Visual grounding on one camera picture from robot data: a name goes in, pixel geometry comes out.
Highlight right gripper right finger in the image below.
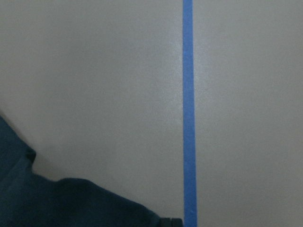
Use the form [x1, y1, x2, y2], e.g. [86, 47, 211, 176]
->
[171, 218, 183, 227]

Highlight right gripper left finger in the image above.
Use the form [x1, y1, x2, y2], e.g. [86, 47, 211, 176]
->
[160, 218, 172, 227]

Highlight black graphic t-shirt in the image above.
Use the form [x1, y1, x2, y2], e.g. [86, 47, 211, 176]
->
[0, 120, 160, 227]

